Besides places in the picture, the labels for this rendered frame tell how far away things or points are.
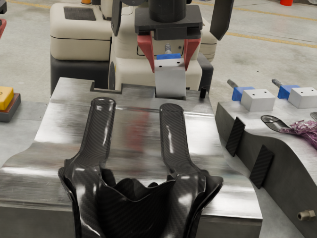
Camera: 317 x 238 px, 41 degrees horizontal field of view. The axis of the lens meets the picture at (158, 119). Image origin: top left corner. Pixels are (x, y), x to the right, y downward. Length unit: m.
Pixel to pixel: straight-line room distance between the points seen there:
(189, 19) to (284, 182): 0.28
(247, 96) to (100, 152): 0.34
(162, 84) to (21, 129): 0.26
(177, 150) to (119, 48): 0.53
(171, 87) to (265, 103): 0.19
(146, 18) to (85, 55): 0.69
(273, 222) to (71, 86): 0.38
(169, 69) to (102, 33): 0.65
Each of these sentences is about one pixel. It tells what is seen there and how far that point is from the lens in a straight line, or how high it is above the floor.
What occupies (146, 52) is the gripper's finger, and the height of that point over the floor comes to 0.97.
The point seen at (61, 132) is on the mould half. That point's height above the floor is 0.88.
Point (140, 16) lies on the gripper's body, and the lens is 0.67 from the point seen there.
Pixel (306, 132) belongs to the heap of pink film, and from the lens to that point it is 0.66.
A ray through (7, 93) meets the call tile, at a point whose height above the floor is 0.84.
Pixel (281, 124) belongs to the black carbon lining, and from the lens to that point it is 0.79.
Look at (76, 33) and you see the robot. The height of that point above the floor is 0.78.
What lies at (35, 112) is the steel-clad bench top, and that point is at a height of 0.80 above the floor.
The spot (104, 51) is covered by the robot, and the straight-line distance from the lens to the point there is 1.34.
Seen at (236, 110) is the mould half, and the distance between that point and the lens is 0.79.
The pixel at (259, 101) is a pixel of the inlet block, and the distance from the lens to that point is 0.80.
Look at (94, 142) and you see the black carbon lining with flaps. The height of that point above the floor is 0.88.
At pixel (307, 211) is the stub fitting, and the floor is 0.85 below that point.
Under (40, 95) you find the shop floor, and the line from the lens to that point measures 2.67.
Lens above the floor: 1.20
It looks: 29 degrees down
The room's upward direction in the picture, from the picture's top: 8 degrees clockwise
